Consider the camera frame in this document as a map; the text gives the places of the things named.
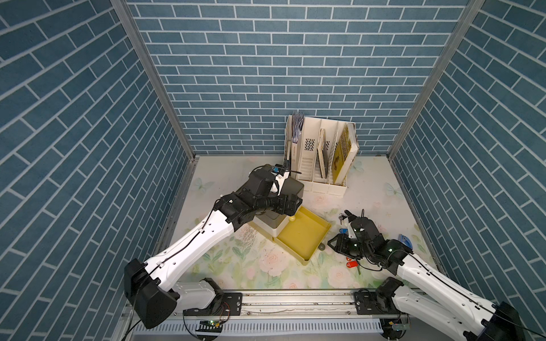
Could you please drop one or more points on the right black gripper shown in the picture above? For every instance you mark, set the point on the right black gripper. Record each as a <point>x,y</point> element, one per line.
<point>340,245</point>

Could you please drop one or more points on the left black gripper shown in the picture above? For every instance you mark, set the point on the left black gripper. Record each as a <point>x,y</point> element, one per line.
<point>291,208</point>

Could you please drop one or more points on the red tag key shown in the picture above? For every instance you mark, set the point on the red tag key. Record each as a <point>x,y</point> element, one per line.
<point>353,264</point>

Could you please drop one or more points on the olive and cream drawer cabinet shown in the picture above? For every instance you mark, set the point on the olive and cream drawer cabinet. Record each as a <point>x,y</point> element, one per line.
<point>266,219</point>

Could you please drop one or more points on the black car key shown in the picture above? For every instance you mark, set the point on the black car key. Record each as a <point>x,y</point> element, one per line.
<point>342,217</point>

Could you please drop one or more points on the yellow bottom drawer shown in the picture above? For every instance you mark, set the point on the yellow bottom drawer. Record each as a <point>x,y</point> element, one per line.
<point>302,237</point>

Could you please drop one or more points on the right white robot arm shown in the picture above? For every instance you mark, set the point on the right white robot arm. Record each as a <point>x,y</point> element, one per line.
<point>418,289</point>

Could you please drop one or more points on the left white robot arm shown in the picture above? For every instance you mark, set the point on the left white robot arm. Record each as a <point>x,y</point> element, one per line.
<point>152,286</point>

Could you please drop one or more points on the floral table mat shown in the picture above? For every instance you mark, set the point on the floral table mat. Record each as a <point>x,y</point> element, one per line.
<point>248,260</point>

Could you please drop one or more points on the blue plastic clip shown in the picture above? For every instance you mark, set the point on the blue plastic clip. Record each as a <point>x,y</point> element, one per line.
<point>405,240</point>

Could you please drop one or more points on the white file organizer rack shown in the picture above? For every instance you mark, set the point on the white file organizer rack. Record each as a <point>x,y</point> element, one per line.
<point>308,165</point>

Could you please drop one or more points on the yellow cover book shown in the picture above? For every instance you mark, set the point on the yellow cover book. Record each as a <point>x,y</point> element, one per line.
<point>344,153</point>

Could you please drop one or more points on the blue spine book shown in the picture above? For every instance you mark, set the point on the blue spine book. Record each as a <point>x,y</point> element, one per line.
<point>293,134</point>

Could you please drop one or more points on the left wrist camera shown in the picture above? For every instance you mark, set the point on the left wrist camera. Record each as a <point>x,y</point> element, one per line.
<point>283,183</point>

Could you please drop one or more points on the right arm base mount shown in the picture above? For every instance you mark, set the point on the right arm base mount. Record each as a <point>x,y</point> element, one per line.
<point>378,301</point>

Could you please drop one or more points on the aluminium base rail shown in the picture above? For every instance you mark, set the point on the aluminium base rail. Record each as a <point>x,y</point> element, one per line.
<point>283,303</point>

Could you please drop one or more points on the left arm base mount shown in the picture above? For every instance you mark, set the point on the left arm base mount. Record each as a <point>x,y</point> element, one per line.
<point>206,298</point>

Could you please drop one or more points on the left metal corner post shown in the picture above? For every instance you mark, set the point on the left metal corner post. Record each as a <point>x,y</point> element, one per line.
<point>135,37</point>

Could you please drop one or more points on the metal corner post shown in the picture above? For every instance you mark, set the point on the metal corner post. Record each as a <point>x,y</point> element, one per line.
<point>461,28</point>
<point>135,37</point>

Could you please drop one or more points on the right metal corner post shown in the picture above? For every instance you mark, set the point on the right metal corner post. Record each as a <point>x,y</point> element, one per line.
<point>461,28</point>

